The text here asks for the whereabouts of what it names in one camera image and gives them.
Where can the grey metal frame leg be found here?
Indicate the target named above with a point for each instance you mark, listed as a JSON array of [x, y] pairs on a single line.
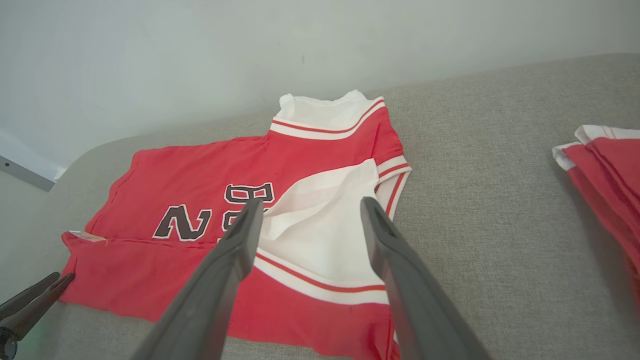
[[25, 175]]

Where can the red and white jersey shirt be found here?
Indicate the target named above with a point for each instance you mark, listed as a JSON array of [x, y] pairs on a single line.
[[175, 175]]

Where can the grey fabric sofa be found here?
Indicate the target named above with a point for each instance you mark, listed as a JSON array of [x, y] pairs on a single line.
[[475, 225]]

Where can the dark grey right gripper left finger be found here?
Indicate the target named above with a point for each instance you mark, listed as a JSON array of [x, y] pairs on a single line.
[[210, 295]]

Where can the red and white shorts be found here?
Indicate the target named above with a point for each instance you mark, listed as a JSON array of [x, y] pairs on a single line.
[[610, 165]]

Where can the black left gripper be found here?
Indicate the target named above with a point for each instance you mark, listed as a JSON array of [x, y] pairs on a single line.
[[6, 347]]

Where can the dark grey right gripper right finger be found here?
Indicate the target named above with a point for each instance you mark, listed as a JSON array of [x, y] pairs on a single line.
[[420, 310]]

